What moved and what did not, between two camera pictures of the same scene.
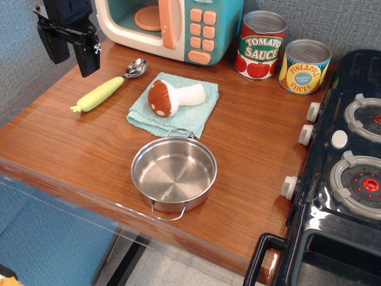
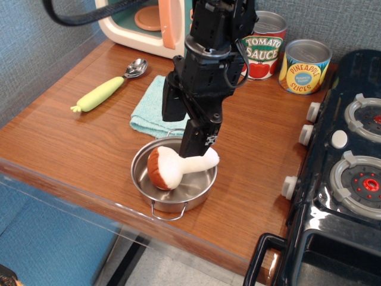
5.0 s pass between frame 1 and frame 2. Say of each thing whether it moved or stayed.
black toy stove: stayed
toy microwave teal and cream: stayed
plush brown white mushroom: moved
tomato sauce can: stayed
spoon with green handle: stayed
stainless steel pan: stayed
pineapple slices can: stayed
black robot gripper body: moved
